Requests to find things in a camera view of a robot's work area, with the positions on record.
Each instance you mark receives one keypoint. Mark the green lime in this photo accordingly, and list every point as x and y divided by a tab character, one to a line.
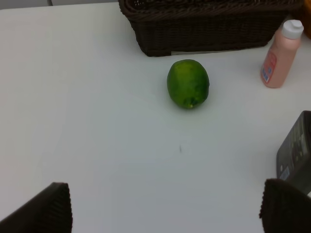
188	83

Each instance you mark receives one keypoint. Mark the dark brown wicker basket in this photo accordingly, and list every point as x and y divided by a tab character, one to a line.
165	26

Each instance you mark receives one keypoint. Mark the dark green pump bottle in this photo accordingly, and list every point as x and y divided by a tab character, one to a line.
293	159

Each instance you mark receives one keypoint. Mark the pink bottle white cap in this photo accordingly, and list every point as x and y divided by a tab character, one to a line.
281	54

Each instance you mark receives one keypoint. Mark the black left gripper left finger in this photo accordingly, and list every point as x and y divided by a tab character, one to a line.
47	212

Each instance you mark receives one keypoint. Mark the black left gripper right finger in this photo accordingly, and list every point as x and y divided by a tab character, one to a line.
284	209

